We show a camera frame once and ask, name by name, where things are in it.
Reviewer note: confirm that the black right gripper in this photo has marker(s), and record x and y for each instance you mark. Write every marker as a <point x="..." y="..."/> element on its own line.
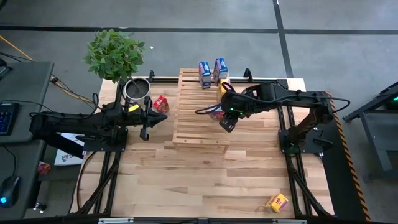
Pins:
<point x="234" y="104"/>

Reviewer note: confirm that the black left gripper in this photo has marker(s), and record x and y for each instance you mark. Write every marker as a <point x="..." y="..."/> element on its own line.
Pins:
<point x="138" y="117"/>

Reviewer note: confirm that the red Froot Loops box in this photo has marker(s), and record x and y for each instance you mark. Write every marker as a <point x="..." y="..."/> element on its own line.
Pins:
<point x="161" y="105"/>
<point x="217" y="116"/>

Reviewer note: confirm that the yellow Corn Pops box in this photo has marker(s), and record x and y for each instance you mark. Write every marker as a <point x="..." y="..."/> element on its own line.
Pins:
<point x="277" y="203"/>
<point x="222" y="88"/>

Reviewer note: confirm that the blue Frosted Flakes box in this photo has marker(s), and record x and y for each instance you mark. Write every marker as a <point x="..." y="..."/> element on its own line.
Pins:
<point x="220" y="67"/>
<point x="205" y="70"/>

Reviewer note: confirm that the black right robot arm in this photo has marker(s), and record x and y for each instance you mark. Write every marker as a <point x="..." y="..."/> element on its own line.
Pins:
<point x="295" y="96"/>

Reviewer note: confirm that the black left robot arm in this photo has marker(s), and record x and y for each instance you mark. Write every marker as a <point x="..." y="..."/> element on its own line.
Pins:
<point x="68" y="126"/>

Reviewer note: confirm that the wooden slatted shelf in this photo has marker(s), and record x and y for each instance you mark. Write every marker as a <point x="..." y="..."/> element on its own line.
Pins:
<point x="192" y="124"/>

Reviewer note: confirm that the green plant in white pot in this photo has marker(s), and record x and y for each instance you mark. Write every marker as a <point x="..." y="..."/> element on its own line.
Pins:
<point x="115" y="54"/>

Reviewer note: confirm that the white printed box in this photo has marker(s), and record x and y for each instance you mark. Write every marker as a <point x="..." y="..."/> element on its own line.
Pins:
<point x="66" y="157"/>

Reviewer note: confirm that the black desk leg bar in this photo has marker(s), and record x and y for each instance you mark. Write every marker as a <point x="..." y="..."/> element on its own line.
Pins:
<point x="62" y="146"/>

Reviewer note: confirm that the red snack packet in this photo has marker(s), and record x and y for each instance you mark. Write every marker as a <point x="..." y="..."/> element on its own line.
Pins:
<point x="43" y="168"/>

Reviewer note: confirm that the grey desk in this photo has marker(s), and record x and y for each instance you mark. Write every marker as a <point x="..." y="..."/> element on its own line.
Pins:
<point x="28" y="90"/>
<point x="28" y="161"/>

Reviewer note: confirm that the black mat with striped edge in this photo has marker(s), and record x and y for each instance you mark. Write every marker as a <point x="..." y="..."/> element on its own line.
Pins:
<point x="334" y="186"/>

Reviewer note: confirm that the metal caster wheel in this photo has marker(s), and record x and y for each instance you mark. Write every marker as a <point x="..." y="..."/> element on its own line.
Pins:
<point x="38" y="207"/>

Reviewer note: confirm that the black keyboard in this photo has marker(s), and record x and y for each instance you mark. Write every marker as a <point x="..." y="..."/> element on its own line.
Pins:
<point x="7" y="118"/>

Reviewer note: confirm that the grey metal cart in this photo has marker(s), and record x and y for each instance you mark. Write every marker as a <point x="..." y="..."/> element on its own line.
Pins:
<point x="379" y="140"/>

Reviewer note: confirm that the black desk device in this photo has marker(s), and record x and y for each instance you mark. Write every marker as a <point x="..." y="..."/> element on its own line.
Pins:
<point x="3" y="70"/>

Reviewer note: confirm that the black computer mouse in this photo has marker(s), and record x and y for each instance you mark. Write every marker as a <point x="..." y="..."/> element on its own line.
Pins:
<point x="9" y="189"/>

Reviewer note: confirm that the black frame clamp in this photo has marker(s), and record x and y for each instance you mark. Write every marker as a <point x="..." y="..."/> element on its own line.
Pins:
<point x="248" y="74"/>
<point x="151" y="75"/>

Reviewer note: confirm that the silver metal bracket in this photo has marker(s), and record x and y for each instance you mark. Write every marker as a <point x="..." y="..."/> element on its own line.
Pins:
<point x="289" y="222"/>
<point x="115" y="221"/>

